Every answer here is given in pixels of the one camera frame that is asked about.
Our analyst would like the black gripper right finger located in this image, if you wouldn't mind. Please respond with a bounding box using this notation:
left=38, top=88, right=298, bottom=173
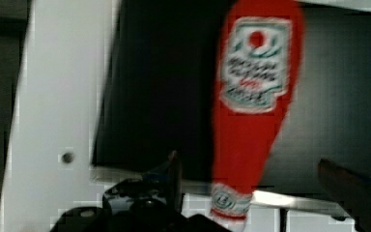
left=318, top=159, right=371, bottom=232

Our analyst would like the red ketchup bottle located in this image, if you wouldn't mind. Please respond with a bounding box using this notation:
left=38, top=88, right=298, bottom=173
left=211, top=0, right=303, bottom=232

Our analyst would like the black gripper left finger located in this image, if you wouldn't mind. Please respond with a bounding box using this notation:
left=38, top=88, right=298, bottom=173
left=102, top=150, right=183, bottom=213

